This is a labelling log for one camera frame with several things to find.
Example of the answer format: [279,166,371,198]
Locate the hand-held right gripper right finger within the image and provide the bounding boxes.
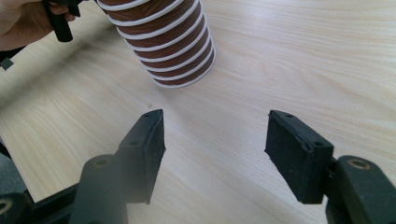
[263,109,335,205]

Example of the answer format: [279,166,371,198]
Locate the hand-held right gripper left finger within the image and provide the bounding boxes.
[114,108,167,205]

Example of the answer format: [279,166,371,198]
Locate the stack of brown paper cups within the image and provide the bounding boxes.
[95,0,217,90]

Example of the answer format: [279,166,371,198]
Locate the grey table edge strap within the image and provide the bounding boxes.
[0,56,15,72]

